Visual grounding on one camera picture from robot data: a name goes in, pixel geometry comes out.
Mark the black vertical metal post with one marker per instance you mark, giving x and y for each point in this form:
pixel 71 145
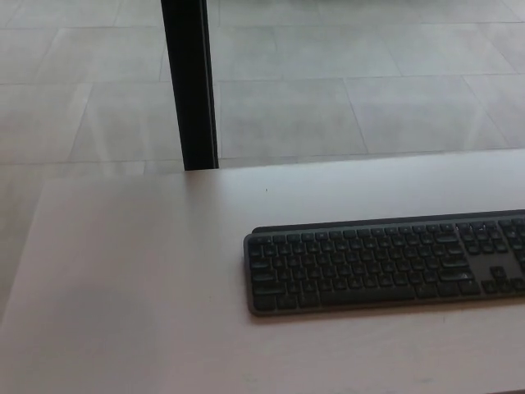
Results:
pixel 188 82

